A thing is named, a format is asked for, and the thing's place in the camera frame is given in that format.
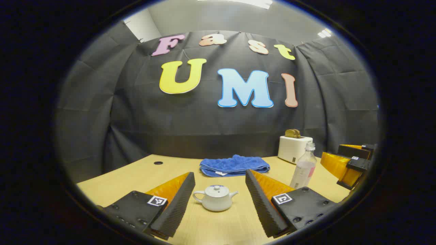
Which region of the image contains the blue folded towel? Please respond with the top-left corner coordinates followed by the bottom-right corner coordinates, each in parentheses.
top-left (199, 154), bottom-right (270, 177)

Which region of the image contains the clear plastic water bottle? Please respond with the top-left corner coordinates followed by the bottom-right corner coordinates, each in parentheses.
top-left (290, 142), bottom-right (317, 190)

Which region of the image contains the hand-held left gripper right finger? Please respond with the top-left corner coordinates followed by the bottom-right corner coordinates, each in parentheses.
top-left (245, 169), bottom-right (341, 239)

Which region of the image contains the white toaster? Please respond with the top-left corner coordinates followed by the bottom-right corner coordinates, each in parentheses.
top-left (278, 135), bottom-right (313, 165)

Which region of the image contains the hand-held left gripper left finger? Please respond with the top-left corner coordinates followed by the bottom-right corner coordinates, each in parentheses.
top-left (97, 172), bottom-right (196, 240)

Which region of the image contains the long ceiling light panel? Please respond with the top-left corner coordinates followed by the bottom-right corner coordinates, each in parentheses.
top-left (198, 0), bottom-right (273, 10)

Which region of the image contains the white ceramic teacup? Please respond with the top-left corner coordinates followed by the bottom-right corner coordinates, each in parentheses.
top-left (193, 185), bottom-right (239, 212)

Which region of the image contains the black backdrop cloth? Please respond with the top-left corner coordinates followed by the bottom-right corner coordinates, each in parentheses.
top-left (56, 22), bottom-right (380, 182)

